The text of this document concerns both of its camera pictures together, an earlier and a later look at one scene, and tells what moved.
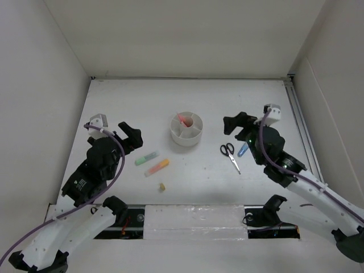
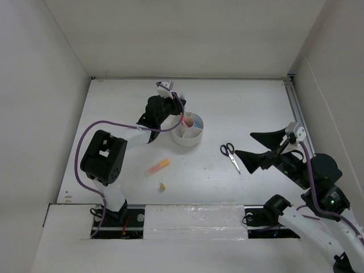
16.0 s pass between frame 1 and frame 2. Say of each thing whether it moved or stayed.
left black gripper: moved
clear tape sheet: stayed
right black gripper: moved
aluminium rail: stayed
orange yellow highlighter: stayed
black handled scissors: stayed
